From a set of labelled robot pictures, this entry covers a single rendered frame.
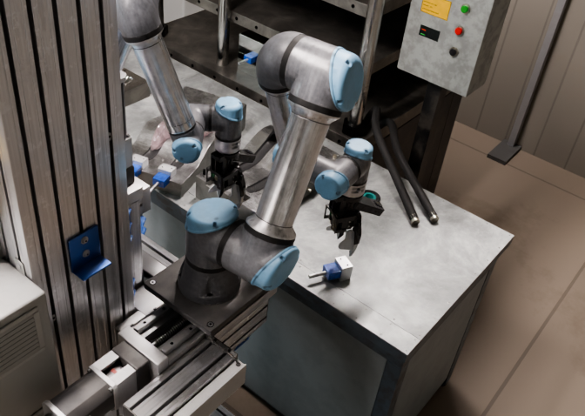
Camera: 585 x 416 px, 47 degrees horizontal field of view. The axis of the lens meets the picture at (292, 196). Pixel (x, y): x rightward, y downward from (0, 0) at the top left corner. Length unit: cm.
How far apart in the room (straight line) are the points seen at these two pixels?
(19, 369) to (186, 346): 36
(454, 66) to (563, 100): 182
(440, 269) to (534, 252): 157
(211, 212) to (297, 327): 83
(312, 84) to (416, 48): 127
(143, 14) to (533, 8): 293
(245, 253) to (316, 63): 42
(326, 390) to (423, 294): 50
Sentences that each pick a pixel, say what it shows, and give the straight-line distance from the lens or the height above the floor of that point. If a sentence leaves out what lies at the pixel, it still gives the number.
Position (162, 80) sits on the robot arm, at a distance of 167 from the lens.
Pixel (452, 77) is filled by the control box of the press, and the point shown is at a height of 112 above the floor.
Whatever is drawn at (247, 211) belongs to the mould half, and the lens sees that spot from 212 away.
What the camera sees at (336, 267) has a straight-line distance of 202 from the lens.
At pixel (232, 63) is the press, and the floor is 79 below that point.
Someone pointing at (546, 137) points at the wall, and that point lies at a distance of 441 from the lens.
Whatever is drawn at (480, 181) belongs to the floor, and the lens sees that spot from 408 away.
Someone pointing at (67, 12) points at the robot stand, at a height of 174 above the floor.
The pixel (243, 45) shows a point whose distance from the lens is 304.
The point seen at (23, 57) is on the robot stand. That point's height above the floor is 169.
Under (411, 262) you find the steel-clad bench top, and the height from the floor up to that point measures 80.
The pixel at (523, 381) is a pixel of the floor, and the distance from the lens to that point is 306.
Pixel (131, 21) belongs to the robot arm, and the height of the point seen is 157.
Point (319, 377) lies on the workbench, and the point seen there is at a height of 40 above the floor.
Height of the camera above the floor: 222
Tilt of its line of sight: 38 degrees down
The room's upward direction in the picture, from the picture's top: 7 degrees clockwise
